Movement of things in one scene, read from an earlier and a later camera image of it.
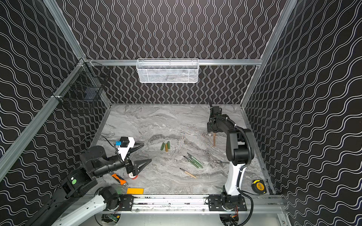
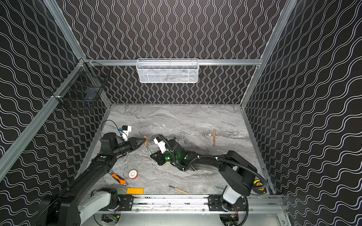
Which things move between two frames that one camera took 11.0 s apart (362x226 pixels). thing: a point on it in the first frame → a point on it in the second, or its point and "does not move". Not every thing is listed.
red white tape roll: (131, 175) does not move
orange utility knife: (119, 179) does not move
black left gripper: (128, 163) → (131, 143)
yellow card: (135, 191) does not move
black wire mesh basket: (86, 84) does not move
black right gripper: (213, 127) → (162, 156)
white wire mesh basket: (169, 70) does not move
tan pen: (188, 173) → (146, 145)
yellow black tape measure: (258, 186) does not move
